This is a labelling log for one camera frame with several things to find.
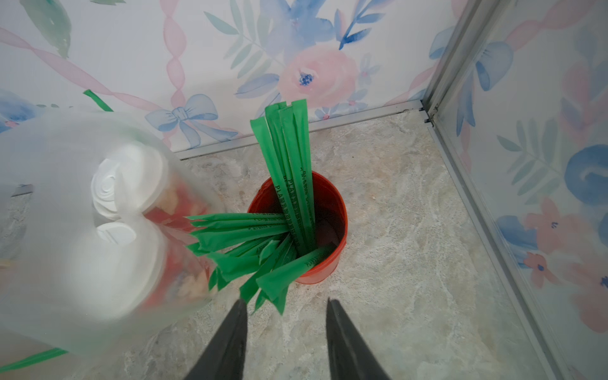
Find green straw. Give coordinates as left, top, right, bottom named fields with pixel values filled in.
left=83, top=90, right=113, bottom=112

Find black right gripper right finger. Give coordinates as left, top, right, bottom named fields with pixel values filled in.
left=326, top=299, right=390, bottom=380

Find clear plastic carrier bag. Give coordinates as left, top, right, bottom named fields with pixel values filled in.
left=1, top=111, right=223, bottom=355

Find green wrapped straws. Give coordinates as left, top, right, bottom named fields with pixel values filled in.
left=187, top=100, right=338, bottom=314

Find red straw holder cup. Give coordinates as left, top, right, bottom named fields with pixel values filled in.
left=248, top=172, right=348, bottom=285

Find white-lid red cup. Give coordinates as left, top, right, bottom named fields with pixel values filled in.
left=90, top=142, right=169, bottom=220
left=65, top=221, right=168, bottom=321

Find right aluminium corner post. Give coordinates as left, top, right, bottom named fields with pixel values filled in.
left=421, top=0, right=516, bottom=119

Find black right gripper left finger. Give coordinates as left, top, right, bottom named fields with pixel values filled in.
left=185, top=299, right=248, bottom=380

